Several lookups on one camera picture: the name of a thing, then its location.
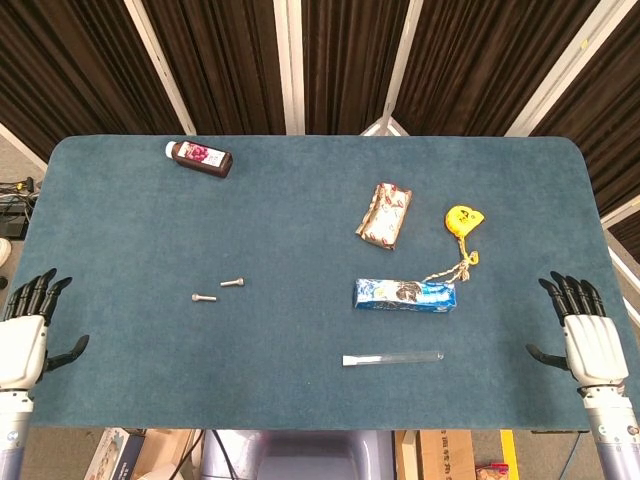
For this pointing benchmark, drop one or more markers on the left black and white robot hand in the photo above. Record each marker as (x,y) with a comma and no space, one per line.
(22,345)

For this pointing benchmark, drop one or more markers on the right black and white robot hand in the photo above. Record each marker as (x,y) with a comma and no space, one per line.
(595,350)

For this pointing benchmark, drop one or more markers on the silver bolt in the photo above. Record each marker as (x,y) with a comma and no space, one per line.
(232,283)
(204,298)

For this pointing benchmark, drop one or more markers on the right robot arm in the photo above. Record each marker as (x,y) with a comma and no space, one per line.
(612,430)

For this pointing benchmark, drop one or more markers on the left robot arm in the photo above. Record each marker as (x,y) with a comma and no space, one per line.
(12,430)

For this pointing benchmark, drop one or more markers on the yellow strip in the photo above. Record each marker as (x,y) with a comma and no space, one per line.
(507,450)

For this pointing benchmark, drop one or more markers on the white and blue printed box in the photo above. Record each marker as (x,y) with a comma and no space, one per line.
(112,457)

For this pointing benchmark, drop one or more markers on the red snack package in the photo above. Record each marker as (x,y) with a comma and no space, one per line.
(492,472)

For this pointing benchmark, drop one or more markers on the plain brown cardboard piece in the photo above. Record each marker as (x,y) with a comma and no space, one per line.
(162,450)

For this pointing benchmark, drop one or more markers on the yellow tape measure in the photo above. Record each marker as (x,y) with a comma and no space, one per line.
(462,220)

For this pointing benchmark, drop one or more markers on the brown cardboard box with print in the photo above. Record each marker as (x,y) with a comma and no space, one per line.
(440,455)

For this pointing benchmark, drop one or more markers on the blue cookie box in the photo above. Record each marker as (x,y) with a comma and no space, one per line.
(405,296)

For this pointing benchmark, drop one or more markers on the clear test tube white stopper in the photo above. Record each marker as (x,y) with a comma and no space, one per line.
(360,360)

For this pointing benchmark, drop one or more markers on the beige snack packet red print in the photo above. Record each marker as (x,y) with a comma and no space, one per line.
(385,215)

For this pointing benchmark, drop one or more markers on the dark red juice bottle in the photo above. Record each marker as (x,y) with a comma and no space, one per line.
(202,159)

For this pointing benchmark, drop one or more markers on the grey robot torso base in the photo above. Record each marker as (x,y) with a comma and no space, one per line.
(300,457)

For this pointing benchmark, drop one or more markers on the blue felt table cover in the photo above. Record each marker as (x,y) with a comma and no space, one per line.
(300,225)

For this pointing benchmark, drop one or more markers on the dark brown pleated curtain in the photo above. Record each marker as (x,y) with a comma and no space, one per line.
(345,60)

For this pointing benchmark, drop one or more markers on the white frame post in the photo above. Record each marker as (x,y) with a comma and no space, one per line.
(160,65)
(620,212)
(290,65)
(565,65)
(20,147)
(400,65)

